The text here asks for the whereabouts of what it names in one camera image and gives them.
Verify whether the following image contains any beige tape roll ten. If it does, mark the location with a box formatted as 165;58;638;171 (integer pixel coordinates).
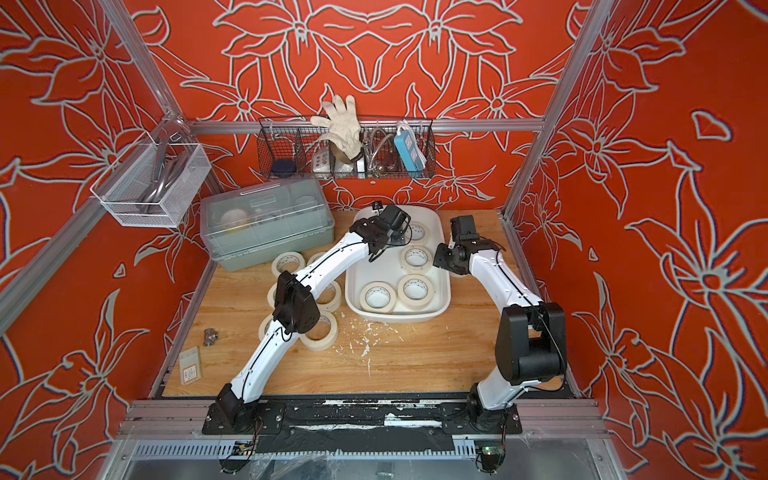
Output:
400;245;433;275

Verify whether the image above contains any beige tape roll twelve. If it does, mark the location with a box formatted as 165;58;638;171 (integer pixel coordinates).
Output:
359;281;397;314

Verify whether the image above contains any beige tape roll one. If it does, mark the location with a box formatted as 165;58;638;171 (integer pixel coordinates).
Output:
307;251;327;266

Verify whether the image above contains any beige tape roll two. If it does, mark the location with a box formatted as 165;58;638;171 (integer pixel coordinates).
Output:
267;283;277;308

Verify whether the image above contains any beige tape roll nine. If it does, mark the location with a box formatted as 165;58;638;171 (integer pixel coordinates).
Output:
300;311;339;352

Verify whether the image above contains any beige tape roll three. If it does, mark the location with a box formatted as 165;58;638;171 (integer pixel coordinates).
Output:
258;314;273;341

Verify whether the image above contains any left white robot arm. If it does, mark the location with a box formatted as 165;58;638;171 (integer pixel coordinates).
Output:
215;217;411;426

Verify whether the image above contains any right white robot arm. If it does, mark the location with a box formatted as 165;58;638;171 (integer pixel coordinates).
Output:
433;240;567;422

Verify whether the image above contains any beige tape roll five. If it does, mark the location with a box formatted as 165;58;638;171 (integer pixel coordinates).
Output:
409;221;430;245

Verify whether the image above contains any beige tape roll six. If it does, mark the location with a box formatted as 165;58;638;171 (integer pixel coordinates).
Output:
398;274;435;310

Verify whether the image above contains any blue box in basket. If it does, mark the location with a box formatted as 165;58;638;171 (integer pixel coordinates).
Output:
394;121;427;178

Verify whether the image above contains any beige tape roll eight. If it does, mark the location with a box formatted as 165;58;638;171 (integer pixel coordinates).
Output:
316;281;343;312

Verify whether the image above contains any beige tape roll seven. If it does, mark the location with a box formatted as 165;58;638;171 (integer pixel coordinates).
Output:
271;251;306;277

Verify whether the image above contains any grey lidded storage box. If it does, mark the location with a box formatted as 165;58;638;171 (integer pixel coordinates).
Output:
200;179;335;272

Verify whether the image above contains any white plastic tray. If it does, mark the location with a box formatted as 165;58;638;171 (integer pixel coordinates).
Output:
344;205;451;323

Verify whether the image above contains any white power strip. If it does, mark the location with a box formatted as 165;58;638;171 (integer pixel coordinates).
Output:
312;147;331;177

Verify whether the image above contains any white work glove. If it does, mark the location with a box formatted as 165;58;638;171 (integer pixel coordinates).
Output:
310;95;362;161

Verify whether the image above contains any dark blue round lid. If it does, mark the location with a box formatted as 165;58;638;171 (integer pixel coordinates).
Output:
270;158;298;178

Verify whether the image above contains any small grey metal clip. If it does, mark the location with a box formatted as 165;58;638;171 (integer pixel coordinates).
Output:
203;328;219;347

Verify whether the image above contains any small label card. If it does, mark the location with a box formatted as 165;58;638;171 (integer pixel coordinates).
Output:
178;346;202;386

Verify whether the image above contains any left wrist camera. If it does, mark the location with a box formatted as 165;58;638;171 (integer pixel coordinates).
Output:
372;201;411;232

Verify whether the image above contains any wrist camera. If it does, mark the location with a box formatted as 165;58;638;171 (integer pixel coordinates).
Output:
372;201;411;232
450;215;480;243

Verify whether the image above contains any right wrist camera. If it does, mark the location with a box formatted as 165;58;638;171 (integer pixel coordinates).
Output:
450;215;480;243

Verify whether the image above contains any black wire basket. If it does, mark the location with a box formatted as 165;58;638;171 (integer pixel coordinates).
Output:
257;116;437;180

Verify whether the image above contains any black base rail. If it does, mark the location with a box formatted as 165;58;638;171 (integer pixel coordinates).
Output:
201;392;522;454

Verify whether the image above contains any white wire basket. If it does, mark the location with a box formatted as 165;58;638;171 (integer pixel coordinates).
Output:
90;136;211;228

